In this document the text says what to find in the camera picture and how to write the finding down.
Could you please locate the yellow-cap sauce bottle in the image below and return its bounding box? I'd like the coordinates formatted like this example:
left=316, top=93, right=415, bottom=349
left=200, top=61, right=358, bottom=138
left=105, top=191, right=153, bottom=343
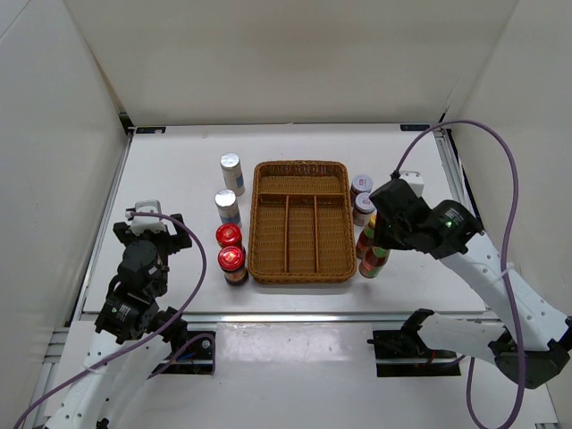
left=356, top=213, right=376, bottom=259
left=358, top=246, right=391, bottom=279

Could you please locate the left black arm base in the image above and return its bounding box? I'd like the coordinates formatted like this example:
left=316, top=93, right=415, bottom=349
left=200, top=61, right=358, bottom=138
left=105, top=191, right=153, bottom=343
left=150, top=324, right=217, bottom=377

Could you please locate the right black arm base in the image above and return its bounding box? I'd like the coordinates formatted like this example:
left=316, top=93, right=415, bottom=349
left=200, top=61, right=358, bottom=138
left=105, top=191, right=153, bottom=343
left=366, top=330, right=461, bottom=378

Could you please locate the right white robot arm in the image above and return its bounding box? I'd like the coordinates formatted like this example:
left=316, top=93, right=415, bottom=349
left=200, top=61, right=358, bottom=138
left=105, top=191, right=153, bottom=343
left=370, top=179, right=571, bottom=389

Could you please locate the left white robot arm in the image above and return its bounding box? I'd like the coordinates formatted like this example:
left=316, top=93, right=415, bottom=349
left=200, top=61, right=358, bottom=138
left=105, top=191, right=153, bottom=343
left=46, top=206, right=198, bottom=428

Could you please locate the near white-lid paste jar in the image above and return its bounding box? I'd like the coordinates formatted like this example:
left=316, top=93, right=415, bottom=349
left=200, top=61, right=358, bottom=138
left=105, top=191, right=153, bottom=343
left=352, top=192, right=375, bottom=226

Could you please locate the white-lid paste jar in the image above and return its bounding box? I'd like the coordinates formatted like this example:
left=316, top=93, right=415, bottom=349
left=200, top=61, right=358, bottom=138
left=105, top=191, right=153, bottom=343
left=352, top=192, right=375, bottom=226
left=350, top=174, right=373, bottom=204

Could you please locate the far white-lid paste jar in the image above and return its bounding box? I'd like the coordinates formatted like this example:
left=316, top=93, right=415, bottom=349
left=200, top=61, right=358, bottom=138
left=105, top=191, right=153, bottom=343
left=350, top=174, right=373, bottom=204

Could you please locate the far red-lid sauce jar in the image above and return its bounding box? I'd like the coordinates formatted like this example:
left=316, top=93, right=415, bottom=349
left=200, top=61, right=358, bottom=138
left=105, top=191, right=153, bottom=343
left=215, top=223, right=243, bottom=248

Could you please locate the red-lid sauce jar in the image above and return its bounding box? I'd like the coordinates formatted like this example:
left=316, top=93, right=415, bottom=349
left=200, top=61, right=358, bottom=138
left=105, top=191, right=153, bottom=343
left=217, top=246, right=248, bottom=286
left=215, top=223, right=243, bottom=248

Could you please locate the near red-lid sauce jar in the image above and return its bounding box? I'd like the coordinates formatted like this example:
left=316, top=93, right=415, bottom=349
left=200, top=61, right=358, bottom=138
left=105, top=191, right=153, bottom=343
left=217, top=246, right=248, bottom=286

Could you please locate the near silver-lid spice jar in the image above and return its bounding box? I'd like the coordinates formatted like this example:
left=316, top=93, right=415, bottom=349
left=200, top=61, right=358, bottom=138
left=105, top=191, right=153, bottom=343
left=214, top=189, right=241, bottom=227

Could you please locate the silver-lid spice jar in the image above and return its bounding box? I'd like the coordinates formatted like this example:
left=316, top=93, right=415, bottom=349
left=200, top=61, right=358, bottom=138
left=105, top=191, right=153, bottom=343
left=220, top=152, right=245, bottom=197
left=214, top=189, right=241, bottom=227

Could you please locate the brown wicker divided basket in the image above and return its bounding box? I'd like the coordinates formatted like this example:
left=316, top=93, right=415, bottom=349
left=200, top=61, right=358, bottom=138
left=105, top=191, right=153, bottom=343
left=248, top=160, right=357, bottom=285

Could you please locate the right dark table label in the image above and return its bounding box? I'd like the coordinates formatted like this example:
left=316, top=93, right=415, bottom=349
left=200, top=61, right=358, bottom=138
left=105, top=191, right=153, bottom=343
left=400, top=123, right=430, bottom=133

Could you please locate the dark table label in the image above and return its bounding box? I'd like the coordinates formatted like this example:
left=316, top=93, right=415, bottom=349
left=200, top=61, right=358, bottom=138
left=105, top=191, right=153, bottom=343
left=135, top=127, right=166, bottom=135
left=400, top=123, right=430, bottom=133

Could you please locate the far silver-lid spice jar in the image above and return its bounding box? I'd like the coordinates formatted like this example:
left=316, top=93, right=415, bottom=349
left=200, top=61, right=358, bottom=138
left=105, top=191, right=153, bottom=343
left=220, top=152, right=245, bottom=197

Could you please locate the left dark table label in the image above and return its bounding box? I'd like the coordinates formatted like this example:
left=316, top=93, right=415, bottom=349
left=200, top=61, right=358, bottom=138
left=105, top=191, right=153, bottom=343
left=135, top=127, right=166, bottom=135

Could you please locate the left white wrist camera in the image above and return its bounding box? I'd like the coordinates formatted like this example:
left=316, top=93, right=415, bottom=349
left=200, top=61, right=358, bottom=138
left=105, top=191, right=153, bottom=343
left=125, top=199, right=167, bottom=236

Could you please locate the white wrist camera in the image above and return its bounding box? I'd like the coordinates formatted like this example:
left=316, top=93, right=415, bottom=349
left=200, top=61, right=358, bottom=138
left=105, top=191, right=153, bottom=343
left=125, top=199, right=167, bottom=236
left=400, top=171, right=425, bottom=197

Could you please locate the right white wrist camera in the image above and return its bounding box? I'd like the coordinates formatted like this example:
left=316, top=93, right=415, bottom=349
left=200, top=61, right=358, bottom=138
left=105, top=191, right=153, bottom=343
left=400, top=171, right=425, bottom=197

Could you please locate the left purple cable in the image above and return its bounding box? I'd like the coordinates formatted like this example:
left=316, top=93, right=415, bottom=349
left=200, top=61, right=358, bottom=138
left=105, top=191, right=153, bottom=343
left=12, top=213, right=216, bottom=429

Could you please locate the purple cable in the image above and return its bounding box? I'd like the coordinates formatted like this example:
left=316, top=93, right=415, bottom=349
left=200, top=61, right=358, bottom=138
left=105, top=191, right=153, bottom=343
left=12, top=213, right=216, bottom=429
left=391, top=119, right=526, bottom=429

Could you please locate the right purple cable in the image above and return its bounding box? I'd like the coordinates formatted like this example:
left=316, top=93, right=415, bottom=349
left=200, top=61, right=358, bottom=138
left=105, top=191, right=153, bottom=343
left=391, top=119, right=526, bottom=429

